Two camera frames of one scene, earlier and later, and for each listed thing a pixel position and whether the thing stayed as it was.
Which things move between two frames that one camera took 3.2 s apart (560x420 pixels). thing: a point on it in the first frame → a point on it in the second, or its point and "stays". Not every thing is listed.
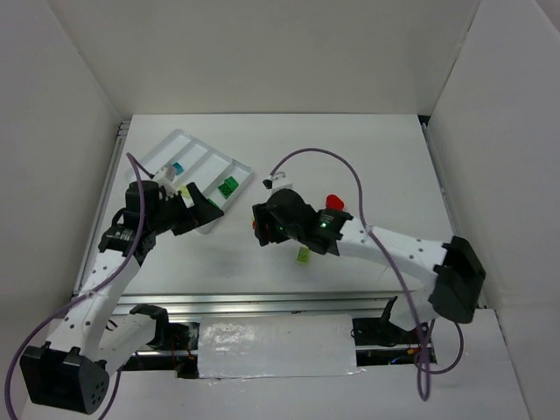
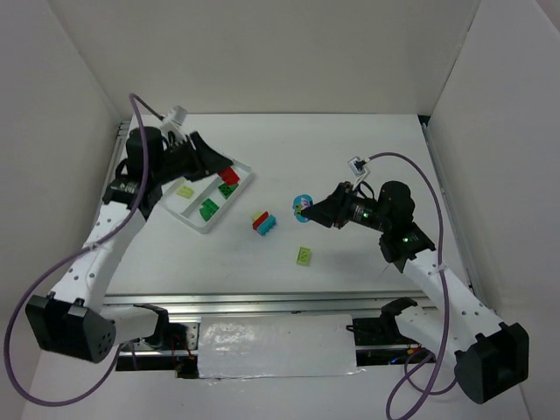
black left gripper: x=184 y=213 → x=188 y=155
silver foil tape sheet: x=276 y=346 stays
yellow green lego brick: x=303 y=255 stays
